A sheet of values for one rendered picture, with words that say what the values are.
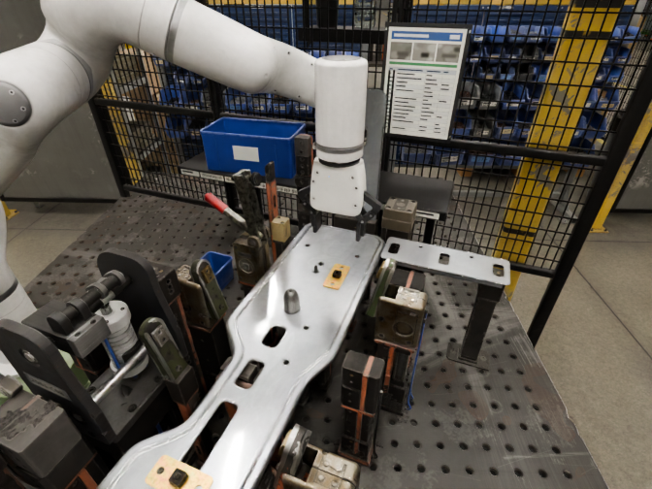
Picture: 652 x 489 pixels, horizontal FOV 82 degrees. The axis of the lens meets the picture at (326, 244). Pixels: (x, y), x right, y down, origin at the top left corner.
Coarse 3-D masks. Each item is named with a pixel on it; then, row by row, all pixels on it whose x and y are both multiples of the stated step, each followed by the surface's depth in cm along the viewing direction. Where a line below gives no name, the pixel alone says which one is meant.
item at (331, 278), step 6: (336, 264) 86; (336, 270) 83; (342, 270) 84; (348, 270) 84; (330, 276) 82; (336, 276) 82; (342, 276) 82; (324, 282) 80; (330, 282) 80; (336, 282) 80; (336, 288) 79
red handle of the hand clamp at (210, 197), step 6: (210, 198) 83; (216, 198) 84; (216, 204) 83; (222, 204) 83; (222, 210) 83; (228, 210) 84; (228, 216) 84; (234, 216) 84; (240, 216) 84; (240, 222) 84; (246, 228) 84
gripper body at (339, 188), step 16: (320, 160) 66; (320, 176) 67; (336, 176) 66; (352, 176) 65; (320, 192) 69; (336, 192) 68; (352, 192) 67; (320, 208) 71; (336, 208) 70; (352, 208) 69
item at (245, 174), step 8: (240, 176) 75; (248, 176) 77; (256, 176) 75; (240, 184) 76; (248, 184) 79; (256, 184) 76; (240, 192) 78; (248, 192) 80; (240, 200) 79; (248, 200) 78; (256, 200) 81; (248, 208) 79; (256, 208) 82; (248, 216) 80; (256, 216) 83; (248, 224) 82; (256, 224) 83; (264, 224) 85; (248, 232) 83; (256, 232) 82; (264, 232) 85; (264, 240) 86
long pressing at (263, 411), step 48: (336, 240) 95; (288, 288) 79; (240, 336) 68; (288, 336) 68; (336, 336) 69; (288, 384) 60; (192, 432) 54; (240, 432) 54; (144, 480) 48; (240, 480) 48
